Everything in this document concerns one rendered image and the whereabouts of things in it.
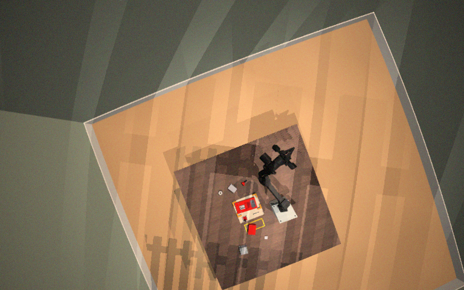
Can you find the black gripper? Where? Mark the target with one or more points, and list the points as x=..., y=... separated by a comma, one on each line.
x=282, y=158

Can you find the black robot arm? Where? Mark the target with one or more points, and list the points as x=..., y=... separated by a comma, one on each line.
x=270, y=168

